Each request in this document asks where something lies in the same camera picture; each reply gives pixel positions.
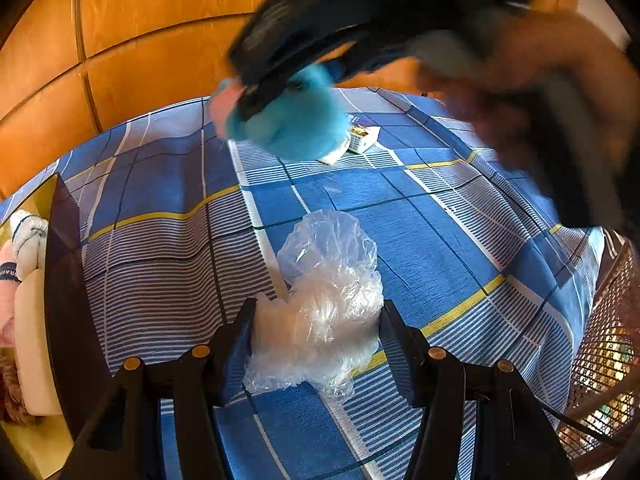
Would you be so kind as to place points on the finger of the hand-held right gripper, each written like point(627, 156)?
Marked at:
point(280, 45)
point(375, 55)

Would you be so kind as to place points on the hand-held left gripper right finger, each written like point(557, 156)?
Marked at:
point(397, 345)

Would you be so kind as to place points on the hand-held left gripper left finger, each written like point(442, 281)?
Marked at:
point(241, 340)

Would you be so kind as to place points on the teal plush toy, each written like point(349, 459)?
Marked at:
point(295, 120)

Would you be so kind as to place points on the clear plastic bag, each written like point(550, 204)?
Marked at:
point(320, 310)

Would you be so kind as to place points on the black storage box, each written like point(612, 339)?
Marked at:
point(65, 285)

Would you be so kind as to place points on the pink fluffy cloth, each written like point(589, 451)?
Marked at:
point(6, 315)

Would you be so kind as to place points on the person's right hand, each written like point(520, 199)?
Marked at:
point(550, 60)

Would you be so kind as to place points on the small white box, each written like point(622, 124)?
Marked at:
point(362, 139)

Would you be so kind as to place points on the white paper packet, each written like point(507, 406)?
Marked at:
point(334, 154)

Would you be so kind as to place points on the blue plaid bed sheet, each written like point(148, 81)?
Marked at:
point(165, 260)

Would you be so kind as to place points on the wooden wardrobe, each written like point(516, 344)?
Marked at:
point(125, 60)

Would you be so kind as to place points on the cream folded cloth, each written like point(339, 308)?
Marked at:
point(37, 345)

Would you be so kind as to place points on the brown wicker basket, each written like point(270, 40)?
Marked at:
point(605, 350)

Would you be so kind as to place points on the white rolled socks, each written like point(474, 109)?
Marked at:
point(27, 240)

